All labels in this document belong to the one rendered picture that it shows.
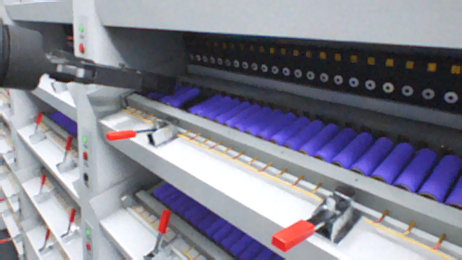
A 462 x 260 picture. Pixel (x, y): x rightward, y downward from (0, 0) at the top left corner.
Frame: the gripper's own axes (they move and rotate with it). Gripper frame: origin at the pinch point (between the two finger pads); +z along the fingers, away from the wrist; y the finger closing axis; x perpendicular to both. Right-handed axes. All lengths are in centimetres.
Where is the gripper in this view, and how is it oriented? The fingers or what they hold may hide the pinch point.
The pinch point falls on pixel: (150, 81)
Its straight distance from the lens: 54.1
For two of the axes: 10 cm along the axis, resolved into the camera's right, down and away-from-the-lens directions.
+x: 2.1, -9.7, -1.4
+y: 7.0, 2.5, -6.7
